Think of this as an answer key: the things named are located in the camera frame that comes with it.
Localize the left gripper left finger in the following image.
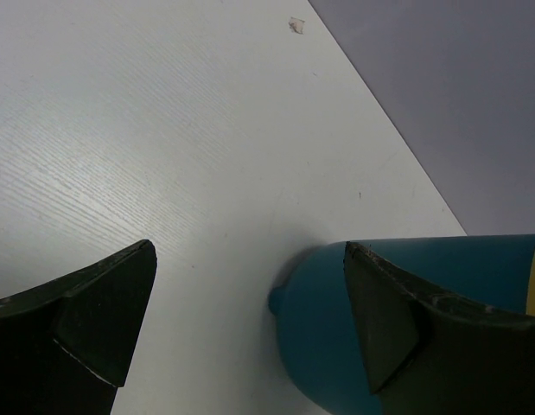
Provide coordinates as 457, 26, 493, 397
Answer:
0, 239, 156, 414

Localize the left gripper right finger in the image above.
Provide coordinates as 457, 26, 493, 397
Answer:
344, 242, 535, 414

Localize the teal bin with yellow rim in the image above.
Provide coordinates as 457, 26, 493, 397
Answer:
268, 234, 535, 414

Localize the small white paper scrap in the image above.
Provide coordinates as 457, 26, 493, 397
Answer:
289, 17, 305, 35

